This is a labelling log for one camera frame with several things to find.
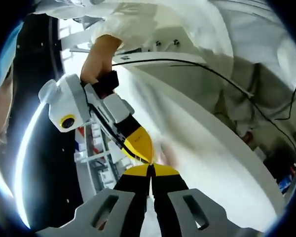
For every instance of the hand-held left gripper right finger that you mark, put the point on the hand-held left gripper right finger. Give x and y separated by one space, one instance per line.
167 205

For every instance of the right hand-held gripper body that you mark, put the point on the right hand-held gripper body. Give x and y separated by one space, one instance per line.
64 98

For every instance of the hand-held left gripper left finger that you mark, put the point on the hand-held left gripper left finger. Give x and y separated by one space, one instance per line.
130 205

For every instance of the blue plastic bag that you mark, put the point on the blue plastic bag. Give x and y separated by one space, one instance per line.
287 184

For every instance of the person's right hand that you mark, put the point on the person's right hand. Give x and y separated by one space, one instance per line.
96 61

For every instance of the grey shelving unit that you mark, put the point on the grey shelving unit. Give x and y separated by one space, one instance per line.
88 158

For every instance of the row of white storage bins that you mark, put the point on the row of white storage bins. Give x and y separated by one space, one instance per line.
108 177

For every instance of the red and blue banner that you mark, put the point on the red and blue banner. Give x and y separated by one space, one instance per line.
80 138

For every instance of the person's head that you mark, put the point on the person's head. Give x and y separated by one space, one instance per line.
1 111

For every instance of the blue hair cap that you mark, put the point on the blue hair cap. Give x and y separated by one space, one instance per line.
12 49

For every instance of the person's white coat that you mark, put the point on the person's white coat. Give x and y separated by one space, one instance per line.
261 37

